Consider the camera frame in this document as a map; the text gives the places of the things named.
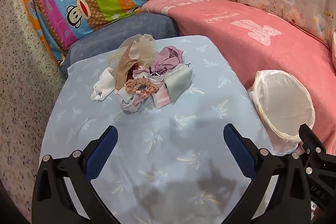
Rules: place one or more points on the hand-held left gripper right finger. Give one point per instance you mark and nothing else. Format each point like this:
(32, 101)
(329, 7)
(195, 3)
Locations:
(240, 153)

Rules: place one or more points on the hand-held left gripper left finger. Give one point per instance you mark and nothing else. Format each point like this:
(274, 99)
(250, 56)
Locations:
(101, 153)

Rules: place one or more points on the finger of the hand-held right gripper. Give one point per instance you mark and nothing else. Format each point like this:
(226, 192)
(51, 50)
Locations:
(313, 144)

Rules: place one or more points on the white bag lined bin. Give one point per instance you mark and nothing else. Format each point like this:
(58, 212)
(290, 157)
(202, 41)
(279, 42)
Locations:
(283, 98)

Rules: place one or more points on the grey white cloth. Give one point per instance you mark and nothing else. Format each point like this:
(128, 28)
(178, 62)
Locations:
(128, 104)

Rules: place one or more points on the pink scrunchie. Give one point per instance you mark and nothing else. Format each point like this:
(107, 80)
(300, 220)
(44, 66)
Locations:
(131, 85)

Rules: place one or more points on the pink white striped cloth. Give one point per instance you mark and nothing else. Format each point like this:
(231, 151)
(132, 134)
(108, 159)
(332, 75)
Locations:
(162, 99)

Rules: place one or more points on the dark red fabric piece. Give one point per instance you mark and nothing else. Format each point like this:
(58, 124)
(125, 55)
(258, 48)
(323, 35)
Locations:
(132, 73)

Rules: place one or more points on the tan stocking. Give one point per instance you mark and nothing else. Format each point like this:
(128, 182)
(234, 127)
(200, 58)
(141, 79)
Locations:
(123, 69)

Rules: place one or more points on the mint green pouch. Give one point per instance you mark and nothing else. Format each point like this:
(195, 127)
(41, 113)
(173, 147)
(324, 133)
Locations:
(178, 82)

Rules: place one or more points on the beige tulle fabric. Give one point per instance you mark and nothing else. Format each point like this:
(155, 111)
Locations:
(147, 48)

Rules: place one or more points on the light blue palm print tablecloth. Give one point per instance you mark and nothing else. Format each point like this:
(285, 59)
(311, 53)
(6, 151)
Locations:
(157, 119)

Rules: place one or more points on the pink white pillow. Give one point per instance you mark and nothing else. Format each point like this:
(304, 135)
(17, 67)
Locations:
(334, 48)

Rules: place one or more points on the pink blanket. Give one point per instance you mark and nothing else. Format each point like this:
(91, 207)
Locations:
(236, 37)

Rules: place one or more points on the blue grey sofa cushion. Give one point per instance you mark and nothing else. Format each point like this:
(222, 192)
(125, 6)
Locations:
(131, 29)

